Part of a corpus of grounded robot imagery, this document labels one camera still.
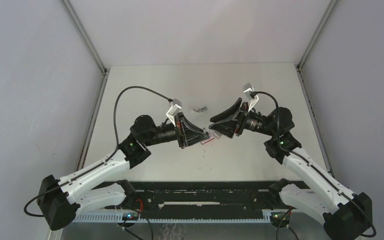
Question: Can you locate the right aluminium frame post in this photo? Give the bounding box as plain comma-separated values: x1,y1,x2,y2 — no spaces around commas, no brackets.
296,0,340,72

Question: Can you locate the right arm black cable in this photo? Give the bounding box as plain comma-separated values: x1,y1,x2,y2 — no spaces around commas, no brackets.
250,91,377,238

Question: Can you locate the red white staple box sleeve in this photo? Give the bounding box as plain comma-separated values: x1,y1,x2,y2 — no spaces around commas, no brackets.
200,138,214,145

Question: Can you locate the pink stapler top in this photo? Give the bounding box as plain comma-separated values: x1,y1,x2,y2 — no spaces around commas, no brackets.
203,127,214,139

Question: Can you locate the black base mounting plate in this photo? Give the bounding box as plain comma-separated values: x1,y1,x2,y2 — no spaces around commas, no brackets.
127,180,289,219

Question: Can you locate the right controller board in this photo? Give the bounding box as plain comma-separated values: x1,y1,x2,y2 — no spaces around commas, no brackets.
271,214,289,222

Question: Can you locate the staple box tray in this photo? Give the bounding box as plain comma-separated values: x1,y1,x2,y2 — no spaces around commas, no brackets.
213,131,222,139

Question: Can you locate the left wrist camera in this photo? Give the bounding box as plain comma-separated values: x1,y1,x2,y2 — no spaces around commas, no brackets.
165,98,182,126

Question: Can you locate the controller board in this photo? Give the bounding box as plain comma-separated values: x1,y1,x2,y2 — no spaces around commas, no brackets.
271,214,289,222
122,212,140,221

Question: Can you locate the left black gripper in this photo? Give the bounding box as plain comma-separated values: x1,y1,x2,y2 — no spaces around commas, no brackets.
143,112,209,150

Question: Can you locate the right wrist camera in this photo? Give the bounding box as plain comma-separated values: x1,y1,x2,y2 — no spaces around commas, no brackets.
242,83,259,112

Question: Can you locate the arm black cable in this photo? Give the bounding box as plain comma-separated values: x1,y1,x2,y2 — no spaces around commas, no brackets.
250,91,377,238
23,86,174,219

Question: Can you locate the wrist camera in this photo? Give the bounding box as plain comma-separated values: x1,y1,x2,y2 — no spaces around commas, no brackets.
165,98,182,126
242,83,259,112

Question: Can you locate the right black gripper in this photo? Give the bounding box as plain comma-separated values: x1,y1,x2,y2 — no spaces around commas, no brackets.
209,98,276,138

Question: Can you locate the white cable duct strip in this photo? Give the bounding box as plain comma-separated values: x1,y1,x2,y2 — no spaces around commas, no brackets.
72,211,272,223

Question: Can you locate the left aluminium frame post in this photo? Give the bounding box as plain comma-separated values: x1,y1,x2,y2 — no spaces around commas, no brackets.
59,0,110,75

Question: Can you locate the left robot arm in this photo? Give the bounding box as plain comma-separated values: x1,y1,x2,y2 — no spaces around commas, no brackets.
36,112,210,231

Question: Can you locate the aluminium frame post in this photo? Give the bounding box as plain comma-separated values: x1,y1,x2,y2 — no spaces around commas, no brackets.
296,0,340,72
59,0,110,75

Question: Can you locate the left controller board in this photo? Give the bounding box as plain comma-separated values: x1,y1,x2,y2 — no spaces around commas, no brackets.
122,212,140,221

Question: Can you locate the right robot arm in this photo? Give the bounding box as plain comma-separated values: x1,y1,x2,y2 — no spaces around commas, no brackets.
209,98,373,240

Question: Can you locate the white stapler base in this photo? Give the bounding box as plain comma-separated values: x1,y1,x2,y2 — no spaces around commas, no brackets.
191,106,208,114

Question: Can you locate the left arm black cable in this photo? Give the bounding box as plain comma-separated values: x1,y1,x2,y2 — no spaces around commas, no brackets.
23,86,174,219

